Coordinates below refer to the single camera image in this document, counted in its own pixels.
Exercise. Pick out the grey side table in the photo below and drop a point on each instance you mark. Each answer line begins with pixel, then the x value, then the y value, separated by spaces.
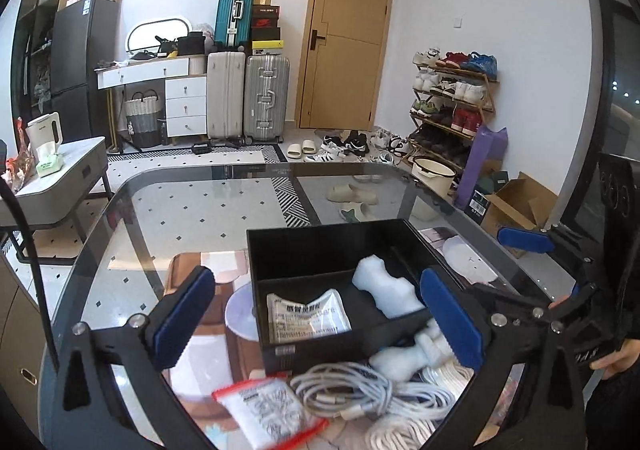
pixel 55 195

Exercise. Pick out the black yellow bag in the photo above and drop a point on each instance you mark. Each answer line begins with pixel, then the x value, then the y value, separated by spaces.
pixel 167 49

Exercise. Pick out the white plastic bag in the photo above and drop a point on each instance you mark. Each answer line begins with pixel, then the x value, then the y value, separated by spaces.
pixel 206 32

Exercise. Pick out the black white patterned rug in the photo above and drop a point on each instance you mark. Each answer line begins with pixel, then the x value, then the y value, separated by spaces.
pixel 295 200

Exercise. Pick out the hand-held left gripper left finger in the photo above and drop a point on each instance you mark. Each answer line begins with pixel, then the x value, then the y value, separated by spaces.
pixel 182 320

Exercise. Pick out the white suitcase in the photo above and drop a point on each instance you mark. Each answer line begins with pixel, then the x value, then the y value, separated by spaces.
pixel 226 95

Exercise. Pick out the white kettle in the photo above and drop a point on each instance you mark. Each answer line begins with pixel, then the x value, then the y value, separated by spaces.
pixel 42 130

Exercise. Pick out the black cardboard box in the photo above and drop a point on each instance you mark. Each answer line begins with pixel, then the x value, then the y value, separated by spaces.
pixel 300 250

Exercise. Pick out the white medicine packet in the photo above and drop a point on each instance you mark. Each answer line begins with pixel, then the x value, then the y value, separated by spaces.
pixel 310 315

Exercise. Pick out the pile of floor shoes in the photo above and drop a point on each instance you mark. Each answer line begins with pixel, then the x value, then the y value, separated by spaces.
pixel 357 145

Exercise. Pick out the wooden door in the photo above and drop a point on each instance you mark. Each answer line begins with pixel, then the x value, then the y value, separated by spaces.
pixel 345 80

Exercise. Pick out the rows of shoes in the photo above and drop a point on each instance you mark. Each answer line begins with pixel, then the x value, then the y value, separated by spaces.
pixel 460 90

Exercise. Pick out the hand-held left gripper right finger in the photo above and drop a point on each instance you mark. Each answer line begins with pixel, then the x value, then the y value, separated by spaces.
pixel 452 320

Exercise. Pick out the wooden shoe rack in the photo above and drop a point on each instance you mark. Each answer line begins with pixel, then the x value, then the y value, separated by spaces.
pixel 482 105

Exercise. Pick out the black glass cabinet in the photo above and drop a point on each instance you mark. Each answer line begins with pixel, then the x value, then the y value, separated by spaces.
pixel 30 30

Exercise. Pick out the red snack bag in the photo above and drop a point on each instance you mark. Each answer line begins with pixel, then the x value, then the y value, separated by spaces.
pixel 20 165

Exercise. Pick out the black refrigerator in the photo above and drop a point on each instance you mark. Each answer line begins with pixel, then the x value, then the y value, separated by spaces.
pixel 82 60

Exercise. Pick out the printed anime table mat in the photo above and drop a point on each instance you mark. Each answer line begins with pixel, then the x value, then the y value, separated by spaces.
pixel 225 355

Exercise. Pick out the person's right hand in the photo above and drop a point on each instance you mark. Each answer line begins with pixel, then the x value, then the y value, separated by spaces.
pixel 620 357

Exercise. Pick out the red-edged snack packet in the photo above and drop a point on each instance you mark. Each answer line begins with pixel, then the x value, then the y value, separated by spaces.
pixel 270 410

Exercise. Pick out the open cardboard box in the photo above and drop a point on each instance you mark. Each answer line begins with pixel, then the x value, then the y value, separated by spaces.
pixel 520 210

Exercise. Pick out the white plush toy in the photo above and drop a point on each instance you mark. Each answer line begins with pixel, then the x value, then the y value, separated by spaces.
pixel 387 287
pixel 410 352

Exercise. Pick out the teal suitcase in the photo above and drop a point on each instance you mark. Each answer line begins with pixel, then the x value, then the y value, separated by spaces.
pixel 235 15

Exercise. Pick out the dark labelled box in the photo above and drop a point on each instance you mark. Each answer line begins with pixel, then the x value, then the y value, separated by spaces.
pixel 477 204

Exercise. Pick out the white pot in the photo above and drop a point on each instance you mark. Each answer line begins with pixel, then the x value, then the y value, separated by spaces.
pixel 432 177

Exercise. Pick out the black red-logo shoe box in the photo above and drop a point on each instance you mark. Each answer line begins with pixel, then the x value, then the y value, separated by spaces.
pixel 265 22

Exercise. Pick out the blue bag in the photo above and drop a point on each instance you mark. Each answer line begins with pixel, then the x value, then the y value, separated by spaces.
pixel 481 64

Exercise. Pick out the black bottle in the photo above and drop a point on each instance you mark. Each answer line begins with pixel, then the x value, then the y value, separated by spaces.
pixel 163 132

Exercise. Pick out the beige slipper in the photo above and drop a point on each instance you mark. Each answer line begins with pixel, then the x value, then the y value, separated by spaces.
pixel 309 147
pixel 350 192
pixel 295 150

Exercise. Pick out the purple yoga mat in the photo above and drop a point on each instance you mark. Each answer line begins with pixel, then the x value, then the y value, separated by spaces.
pixel 482 165

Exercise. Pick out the woven basket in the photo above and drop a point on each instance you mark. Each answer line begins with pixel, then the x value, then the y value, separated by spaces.
pixel 142 117

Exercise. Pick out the yellow black shoe box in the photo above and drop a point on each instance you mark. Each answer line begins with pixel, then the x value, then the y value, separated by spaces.
pixel 267 46

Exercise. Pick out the brown shoe box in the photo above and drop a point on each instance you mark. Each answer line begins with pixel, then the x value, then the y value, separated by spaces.
pixel 265 1

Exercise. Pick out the white desk with drawers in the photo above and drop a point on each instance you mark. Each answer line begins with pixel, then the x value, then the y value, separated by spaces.
pixel 185 95

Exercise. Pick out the dark window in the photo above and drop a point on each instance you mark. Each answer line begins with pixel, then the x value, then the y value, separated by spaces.
pixel 620 80

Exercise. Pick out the oval mirror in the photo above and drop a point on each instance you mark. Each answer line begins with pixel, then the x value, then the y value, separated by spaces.
pixel 150 30

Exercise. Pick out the person's dark clothing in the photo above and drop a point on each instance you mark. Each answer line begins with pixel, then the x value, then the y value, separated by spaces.
pixel 612 415

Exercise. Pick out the green tissue pack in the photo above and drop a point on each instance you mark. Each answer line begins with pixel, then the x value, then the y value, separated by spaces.
pixel 50 165

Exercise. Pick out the silver suitcase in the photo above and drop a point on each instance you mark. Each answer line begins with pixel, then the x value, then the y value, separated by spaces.
pixel 266 100

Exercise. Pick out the beige cabinet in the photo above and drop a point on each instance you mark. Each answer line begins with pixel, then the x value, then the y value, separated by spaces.
pixel 15 330

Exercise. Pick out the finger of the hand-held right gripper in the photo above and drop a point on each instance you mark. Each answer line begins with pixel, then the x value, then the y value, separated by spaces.
pixel 525 241
pixel 575 297

